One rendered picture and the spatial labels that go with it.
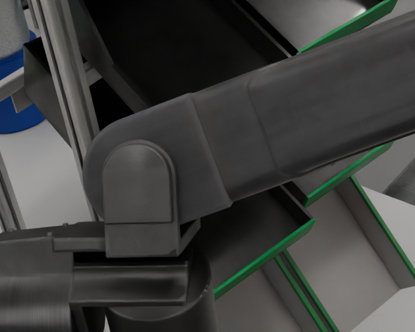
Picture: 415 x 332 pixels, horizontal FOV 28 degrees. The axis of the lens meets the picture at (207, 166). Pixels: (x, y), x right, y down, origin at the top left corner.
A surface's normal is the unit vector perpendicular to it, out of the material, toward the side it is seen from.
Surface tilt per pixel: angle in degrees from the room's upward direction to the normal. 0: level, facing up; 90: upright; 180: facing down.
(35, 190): 0
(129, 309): 1
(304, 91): 53
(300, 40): 25
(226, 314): 45
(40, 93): 90
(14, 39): 90
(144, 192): 57
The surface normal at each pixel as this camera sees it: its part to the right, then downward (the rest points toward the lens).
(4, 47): 0.51, 0.47
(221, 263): 0.17, -0.54
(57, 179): -0.12, -0.78
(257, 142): -0.11, 0.15
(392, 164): 0.77, 0.32
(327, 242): 0.37, -0.27
